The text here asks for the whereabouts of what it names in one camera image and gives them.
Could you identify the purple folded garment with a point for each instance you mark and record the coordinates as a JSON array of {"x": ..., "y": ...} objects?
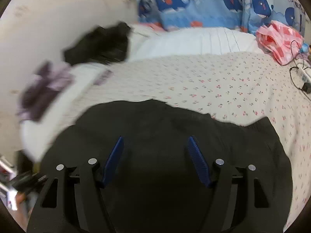
[{"x": 43, "y": 87}]

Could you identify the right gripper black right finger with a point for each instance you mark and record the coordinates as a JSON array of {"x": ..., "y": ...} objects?
[{"x": 239, "y": 202}]

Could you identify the white power strip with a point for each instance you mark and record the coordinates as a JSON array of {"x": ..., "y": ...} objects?
[{"x": 305, "y": 74}]

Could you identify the black garment on pillow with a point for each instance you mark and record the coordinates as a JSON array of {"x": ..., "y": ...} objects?
[{"x": 101, "y": 45}]

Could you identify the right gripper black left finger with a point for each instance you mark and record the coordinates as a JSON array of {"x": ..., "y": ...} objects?
[{"x": 71, "y": 199}]

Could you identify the white cherry print bedsheet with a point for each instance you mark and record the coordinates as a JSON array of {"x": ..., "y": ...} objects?
[{"x": 237, "y": 87}]

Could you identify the black puffer jacket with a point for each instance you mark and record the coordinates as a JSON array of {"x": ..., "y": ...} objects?
[{"x": 155, "y": 187}]

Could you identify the blue whale print curtain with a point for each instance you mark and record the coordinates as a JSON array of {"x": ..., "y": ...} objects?
[{"x": 247, "y": 15}]

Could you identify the white folded garment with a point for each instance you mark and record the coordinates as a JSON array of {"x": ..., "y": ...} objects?
[{"x": 37, "y": 136}]

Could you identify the white pillow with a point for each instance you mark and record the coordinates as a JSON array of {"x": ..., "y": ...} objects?
[{"x": 150, "y": 41}]

